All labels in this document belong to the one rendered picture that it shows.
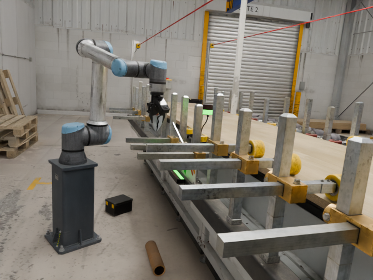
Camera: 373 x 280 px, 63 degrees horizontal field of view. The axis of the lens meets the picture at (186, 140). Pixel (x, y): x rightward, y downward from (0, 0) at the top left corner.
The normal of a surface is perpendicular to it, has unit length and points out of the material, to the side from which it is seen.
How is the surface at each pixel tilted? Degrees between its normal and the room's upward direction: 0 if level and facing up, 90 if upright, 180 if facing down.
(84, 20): 90
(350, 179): 90
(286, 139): 90
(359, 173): 90
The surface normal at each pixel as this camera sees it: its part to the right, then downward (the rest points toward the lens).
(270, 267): 0.07, -0.98
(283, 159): 0.29, 0.20
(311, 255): -0.95, -0.01
